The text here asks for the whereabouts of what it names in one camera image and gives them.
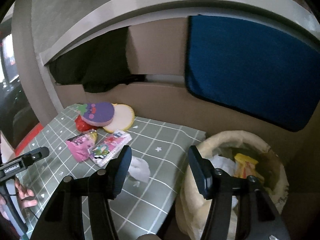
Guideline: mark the person's left hand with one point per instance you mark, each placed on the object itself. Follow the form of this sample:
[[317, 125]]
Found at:
[[26, 196]]

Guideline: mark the yellow snack bag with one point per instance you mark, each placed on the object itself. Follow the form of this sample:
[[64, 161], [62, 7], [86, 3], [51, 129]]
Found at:
[[246, 166]]

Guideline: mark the white kitchen counter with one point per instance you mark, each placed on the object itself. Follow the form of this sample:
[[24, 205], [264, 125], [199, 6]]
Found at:
[[150, 2]]

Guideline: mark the round yellow sponge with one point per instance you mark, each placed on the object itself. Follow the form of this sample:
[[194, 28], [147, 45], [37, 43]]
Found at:
[[123, 117]]

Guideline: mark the green checkered tablecloth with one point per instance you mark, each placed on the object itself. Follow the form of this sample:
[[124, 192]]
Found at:
[[162, 160]]

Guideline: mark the clear cartoon print packet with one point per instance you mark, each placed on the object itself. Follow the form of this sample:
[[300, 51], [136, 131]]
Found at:
[[110, 147]]

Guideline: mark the blue towel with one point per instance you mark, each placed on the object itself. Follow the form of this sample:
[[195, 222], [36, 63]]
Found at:
[[250, 67]]

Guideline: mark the white tissue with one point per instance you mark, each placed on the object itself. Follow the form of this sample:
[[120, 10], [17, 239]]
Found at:
[[222, 165], [140, 170]]

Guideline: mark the black cloth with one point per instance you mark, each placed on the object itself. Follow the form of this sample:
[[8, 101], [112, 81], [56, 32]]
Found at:
[[100, 62]]

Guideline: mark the trash bin with yellow bag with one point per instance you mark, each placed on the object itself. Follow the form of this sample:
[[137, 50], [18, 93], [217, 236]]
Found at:
[[190, 205]]

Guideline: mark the purple sponge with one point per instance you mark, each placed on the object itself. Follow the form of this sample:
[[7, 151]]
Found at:
[[96, 113]]

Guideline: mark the pink packet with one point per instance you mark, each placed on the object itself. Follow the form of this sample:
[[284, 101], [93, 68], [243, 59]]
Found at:
[[80, 147]]

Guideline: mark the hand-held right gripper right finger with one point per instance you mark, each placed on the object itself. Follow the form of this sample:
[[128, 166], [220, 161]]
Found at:
[[200, 172]]

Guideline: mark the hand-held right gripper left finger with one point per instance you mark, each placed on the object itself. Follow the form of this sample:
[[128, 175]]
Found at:
[[120, 172]]

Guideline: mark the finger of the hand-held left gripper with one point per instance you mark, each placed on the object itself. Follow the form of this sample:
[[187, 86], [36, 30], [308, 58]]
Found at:
[[35, 155]]

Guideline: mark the red packet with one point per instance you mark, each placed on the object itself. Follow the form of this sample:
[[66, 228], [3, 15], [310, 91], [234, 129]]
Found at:
[[82, 125]]

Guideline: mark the glass sliding door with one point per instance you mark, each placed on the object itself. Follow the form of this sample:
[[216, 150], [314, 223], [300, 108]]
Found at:
[[10, 80]]

